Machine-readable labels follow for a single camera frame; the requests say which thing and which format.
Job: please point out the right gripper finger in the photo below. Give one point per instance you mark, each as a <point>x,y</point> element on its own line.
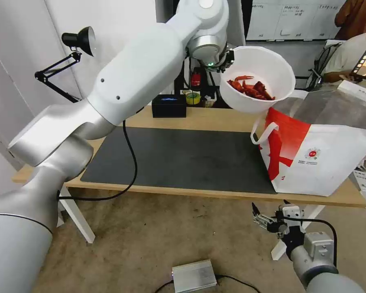
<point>263,221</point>
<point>285,203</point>

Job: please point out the white plastic bowl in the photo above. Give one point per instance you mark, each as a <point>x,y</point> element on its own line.
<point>262,61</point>

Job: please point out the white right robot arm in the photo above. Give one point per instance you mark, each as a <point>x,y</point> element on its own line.
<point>317,271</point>

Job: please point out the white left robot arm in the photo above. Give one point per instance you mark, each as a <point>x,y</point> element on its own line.
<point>140,70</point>

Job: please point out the white red takeout bag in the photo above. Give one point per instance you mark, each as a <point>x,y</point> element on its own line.
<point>320,152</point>

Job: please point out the red bottle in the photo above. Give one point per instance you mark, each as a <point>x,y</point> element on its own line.
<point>196,80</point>

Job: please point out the red crayfish shells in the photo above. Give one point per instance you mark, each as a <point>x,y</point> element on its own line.
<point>253,88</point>

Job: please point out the yellow green tape roll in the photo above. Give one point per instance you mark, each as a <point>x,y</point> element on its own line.
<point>193,98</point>

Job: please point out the wooden table with white legs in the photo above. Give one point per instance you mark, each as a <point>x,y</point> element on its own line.
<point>213,120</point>

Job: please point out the black box with blue display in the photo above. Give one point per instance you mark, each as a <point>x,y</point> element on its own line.
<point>169,106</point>

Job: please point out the whiteboard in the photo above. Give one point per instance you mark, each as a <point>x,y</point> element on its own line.
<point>292,18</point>

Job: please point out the silver metal power box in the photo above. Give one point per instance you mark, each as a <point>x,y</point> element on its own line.
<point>193,274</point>

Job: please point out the black office chair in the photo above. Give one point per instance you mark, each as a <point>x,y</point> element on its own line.
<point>318,70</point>

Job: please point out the black desk mat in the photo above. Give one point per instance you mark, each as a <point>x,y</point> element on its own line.
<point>183,158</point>

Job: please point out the person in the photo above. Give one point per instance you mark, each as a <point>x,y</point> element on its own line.
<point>358,18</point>
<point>347,58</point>

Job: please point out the white cardboard box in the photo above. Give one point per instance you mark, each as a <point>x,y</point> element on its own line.
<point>358,90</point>

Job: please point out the black desk lamp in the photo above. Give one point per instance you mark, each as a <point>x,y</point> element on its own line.
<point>79,38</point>

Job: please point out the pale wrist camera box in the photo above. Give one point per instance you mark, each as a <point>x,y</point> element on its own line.
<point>292,216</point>

